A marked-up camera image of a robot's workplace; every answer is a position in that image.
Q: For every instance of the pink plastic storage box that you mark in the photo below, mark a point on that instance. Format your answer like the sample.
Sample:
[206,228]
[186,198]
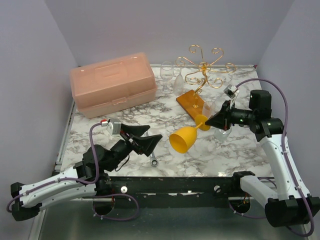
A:
[110,86]

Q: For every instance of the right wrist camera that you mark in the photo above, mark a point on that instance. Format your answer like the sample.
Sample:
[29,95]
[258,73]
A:
[232,92]

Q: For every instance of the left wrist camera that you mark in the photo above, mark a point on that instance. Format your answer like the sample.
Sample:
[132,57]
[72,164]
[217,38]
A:
[113,126]

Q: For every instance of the short clear goblet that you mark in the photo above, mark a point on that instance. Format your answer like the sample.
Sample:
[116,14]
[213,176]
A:
[221,135]

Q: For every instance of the gold wire glass rack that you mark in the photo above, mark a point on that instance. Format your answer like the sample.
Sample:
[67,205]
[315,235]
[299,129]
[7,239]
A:
[191,101]

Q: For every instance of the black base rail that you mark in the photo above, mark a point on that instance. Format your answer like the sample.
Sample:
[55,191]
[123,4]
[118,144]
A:
[124,192]

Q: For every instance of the clear wine glass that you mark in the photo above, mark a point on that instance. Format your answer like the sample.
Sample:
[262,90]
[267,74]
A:
[166,74]
[219,102]

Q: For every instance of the clear wine glass back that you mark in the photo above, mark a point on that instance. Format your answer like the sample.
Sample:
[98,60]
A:
[166,74]

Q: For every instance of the silver ratchet wrench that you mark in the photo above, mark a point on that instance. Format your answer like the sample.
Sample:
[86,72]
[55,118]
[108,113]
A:
[153,160]

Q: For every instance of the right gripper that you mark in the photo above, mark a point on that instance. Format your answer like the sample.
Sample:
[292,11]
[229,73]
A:
[222,119]

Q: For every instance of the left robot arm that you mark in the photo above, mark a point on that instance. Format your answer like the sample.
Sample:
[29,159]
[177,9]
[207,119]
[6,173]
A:
[88,177]

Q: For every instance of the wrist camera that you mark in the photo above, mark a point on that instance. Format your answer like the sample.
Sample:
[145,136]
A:
[232,92]
[113,126]

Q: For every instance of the ribbed clear champagne flute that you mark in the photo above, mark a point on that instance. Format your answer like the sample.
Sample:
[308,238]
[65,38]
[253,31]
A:
[178,87]

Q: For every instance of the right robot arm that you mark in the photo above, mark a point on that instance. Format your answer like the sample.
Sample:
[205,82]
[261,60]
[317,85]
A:
[291,203]

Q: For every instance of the yellow plastic wine glass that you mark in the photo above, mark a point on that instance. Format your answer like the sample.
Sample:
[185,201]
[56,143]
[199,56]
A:
[184,138]

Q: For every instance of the clear wine glass right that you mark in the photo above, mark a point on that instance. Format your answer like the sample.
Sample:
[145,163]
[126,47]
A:
[219,102]

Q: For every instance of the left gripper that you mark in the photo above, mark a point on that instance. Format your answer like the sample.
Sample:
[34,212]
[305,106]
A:
[146,144]

